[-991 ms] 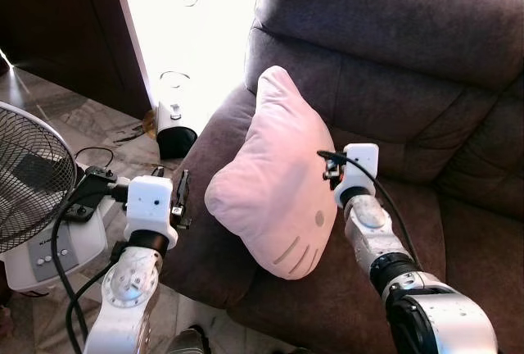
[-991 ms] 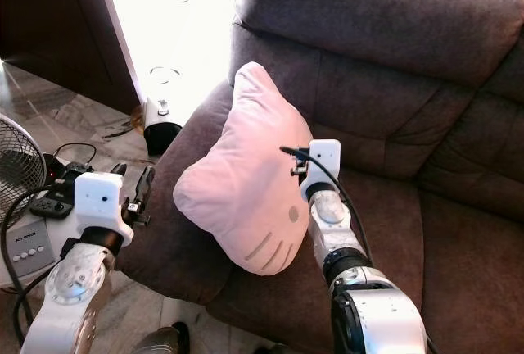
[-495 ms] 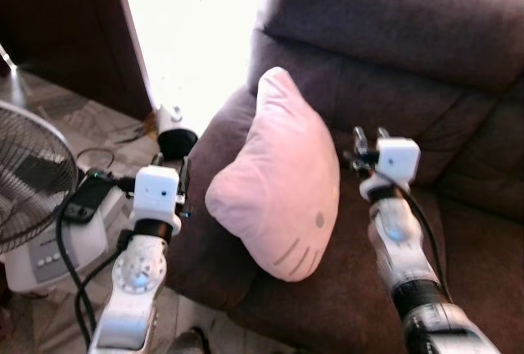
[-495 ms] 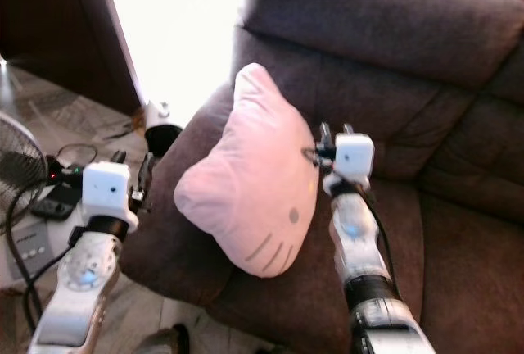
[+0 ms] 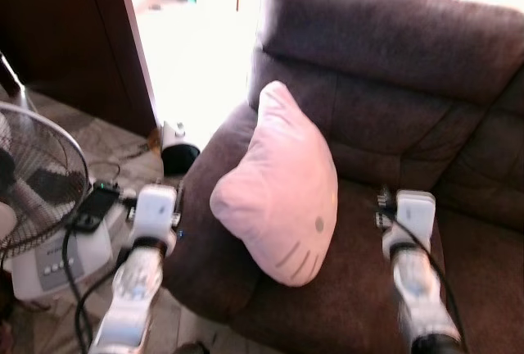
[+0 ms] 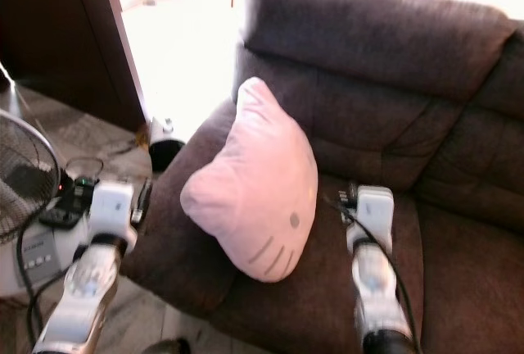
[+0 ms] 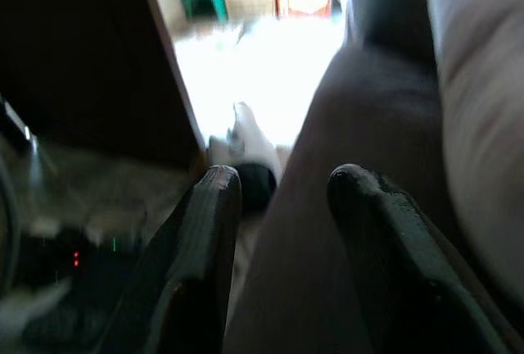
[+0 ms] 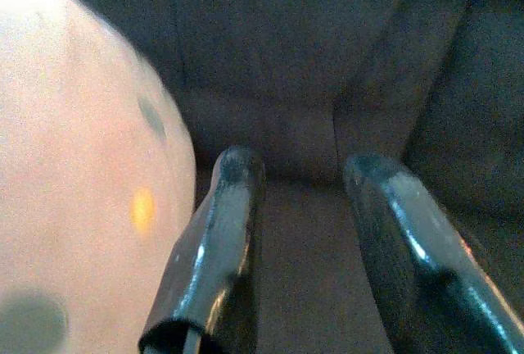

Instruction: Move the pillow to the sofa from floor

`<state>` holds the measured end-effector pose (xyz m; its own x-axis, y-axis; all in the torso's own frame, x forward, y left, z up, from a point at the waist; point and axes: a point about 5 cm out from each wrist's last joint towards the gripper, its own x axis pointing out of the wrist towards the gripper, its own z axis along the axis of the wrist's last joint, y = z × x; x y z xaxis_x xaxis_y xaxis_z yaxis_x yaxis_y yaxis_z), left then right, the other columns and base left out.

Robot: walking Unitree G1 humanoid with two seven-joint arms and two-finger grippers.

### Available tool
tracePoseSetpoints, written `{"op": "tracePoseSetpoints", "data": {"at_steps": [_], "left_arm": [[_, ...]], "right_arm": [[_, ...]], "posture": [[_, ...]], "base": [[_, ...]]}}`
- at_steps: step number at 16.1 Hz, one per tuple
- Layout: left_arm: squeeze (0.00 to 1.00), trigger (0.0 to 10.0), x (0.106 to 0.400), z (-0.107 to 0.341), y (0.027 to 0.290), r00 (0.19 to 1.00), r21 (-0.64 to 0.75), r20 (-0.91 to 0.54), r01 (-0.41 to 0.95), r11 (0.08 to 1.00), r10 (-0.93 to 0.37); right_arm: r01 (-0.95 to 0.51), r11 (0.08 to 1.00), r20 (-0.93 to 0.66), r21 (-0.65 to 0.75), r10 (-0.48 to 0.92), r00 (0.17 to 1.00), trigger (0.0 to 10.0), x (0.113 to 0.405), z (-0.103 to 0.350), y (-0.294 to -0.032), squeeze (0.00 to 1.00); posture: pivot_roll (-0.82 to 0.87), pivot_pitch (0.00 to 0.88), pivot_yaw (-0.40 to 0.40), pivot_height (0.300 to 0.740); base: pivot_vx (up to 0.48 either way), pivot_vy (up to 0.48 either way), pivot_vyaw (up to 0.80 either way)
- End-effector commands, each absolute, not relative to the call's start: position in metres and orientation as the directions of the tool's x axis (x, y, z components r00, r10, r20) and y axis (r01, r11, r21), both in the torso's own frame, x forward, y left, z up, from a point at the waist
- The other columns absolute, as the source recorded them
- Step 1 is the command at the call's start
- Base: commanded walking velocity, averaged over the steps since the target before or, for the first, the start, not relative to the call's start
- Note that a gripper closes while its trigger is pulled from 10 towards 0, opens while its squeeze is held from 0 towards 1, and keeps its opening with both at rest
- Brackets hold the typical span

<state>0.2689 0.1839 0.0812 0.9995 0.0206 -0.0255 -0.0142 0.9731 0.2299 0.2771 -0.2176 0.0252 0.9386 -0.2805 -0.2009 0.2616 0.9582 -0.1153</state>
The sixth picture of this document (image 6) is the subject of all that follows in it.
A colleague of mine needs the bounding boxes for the pink cat face pillow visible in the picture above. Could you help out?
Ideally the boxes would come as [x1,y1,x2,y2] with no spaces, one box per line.
[180,77,318,283]

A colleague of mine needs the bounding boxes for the dark brown suede sofa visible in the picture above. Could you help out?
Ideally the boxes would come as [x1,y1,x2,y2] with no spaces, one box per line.
[121,0,524,354]

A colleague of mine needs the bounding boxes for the small white black appliance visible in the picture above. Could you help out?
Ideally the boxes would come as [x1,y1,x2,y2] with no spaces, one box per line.
[147,116,187,173]

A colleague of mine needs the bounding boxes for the black handheld controller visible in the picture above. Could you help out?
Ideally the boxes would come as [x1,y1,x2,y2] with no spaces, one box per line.
[41,175,101,230]

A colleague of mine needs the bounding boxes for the black grille white base fan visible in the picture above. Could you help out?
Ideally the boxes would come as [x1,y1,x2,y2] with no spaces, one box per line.
[0,63,93,297]

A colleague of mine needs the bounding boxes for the dark wooden door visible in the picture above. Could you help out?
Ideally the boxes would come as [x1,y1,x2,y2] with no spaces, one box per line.
[0,0,148,131]

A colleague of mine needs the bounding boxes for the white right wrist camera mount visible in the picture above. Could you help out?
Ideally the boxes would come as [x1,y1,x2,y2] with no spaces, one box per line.
[356,186,395,245]

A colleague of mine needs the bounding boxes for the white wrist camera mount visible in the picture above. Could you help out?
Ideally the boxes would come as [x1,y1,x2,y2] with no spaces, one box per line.
[356,186,395,245]
[88,180,137,240]

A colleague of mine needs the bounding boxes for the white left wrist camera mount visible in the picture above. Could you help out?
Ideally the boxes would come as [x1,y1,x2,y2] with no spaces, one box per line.
[88,180,137,240]

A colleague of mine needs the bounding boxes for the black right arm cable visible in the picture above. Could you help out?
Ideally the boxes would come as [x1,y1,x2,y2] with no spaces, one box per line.
[327,198,422,352]

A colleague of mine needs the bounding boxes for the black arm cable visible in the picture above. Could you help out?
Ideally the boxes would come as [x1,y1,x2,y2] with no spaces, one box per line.
[327,198,422,352]
[14,221,83,347]

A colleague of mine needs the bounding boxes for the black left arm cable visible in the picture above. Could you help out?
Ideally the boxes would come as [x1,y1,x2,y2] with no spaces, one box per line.
[14,221,83,347]

